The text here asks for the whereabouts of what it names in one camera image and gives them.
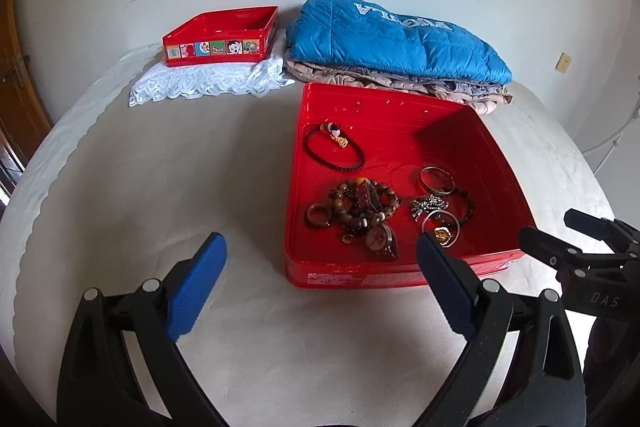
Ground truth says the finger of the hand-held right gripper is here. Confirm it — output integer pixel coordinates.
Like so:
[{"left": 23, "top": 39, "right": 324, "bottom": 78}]
[
  {"left": 563, "top": 208, "right": 640, "bottom": 254},
  {"left": 519, "top": 226, "right": 627, "bottom": 271}
]

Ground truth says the black cord bracelet gold charm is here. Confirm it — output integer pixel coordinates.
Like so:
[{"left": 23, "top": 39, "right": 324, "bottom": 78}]
[{"left": 304, "top": 121, "right": 366, "bottom": 171}]

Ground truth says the thin silver bangle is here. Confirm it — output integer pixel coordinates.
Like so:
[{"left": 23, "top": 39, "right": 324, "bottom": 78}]
[{"left": 421, "top": 211, "right": 460, "bottom": 249}]

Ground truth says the black round bead bracelet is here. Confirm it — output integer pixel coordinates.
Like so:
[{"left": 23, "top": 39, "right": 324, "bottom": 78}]
[{"left": 447, "top": 187, "right": 476, "bottom": 228}]

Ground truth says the silver rhinestone ornament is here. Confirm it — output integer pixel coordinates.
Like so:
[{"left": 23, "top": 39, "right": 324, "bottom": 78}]
[{"left": 409, "top": 194, "right": 449, "bottom": 223}]

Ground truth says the brown wooden ring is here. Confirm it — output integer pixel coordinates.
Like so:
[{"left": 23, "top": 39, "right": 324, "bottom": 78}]
[{"left": 306, "top": 203, "right": 332, "bottom": 230}]

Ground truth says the brown wooden cabinet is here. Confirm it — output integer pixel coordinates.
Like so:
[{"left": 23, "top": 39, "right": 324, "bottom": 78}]
[{"left": 0, "top": 0, "right": 56, "bottom": 208}]

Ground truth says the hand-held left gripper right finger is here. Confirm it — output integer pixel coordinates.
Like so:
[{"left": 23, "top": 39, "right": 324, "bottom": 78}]
[{"left": 415, "top": 232, "right": 587, "bottom": 427}]

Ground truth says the red tin with picture labels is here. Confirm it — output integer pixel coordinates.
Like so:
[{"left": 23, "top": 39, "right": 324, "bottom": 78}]
[{"left": 162, "top": 5, "right": 279, "bottom": 68}]

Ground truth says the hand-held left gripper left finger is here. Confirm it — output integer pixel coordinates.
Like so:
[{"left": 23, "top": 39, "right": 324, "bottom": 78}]
[{"left": 56, "top": 232, "right": 228, "bottom": 427}]

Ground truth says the white lace cloth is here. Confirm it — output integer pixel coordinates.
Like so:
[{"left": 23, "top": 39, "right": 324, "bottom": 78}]
[{"left": 128, "top": 54, "right": 297, "bottom": 108}]

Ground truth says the white cable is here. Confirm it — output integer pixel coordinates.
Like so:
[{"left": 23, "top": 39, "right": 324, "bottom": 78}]
[{"left": 580, "top": 104, "right": 640, "bottom": 170}]

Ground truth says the wide silver bangle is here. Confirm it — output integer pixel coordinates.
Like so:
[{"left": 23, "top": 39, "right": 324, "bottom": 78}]
[{"left": 419, "top": 165, "right": 457, "bottom": 196}]

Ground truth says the large red tin box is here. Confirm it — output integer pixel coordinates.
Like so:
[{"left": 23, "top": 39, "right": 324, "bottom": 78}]
[{"left": 284, "top": 82, "right": 537, "bottom": 290}]

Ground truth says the brown wristwatch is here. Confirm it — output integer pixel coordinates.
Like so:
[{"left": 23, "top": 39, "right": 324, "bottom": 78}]
[{"left": 362, "top": 227, "right": 401, "bottom": 263}]

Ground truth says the blue quilted jacket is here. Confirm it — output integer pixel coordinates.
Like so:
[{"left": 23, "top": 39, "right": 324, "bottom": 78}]
[{"left": 285, "top": 0, "right": 514, "bottom": 85}]

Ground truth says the brown wooden bead bracelet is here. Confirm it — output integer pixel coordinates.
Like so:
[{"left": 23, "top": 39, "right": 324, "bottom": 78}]
[{"left": 327, "top": 179, "right": 403, "bottom": 238}]

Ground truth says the folded beige blanket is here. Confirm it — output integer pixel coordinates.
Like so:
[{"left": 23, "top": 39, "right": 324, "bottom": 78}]
[{"left": 285, "top": 59, "right": 515, "bottom": 116}]

